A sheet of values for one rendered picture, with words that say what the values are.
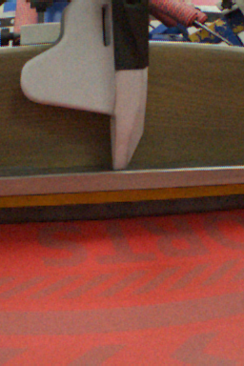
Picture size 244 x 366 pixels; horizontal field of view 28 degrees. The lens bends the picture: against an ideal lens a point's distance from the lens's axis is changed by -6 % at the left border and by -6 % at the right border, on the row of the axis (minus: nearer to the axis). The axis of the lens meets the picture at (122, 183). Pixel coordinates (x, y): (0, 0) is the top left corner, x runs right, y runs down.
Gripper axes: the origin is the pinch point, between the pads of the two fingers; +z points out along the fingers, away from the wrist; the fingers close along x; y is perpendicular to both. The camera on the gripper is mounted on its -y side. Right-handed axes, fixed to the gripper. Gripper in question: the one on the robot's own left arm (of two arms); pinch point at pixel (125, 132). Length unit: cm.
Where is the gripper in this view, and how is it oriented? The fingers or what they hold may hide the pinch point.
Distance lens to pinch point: 27.8
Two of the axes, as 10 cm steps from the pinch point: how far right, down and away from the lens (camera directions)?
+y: -9.9, 0.8, -1.5
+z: 0.4, 9.5, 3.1
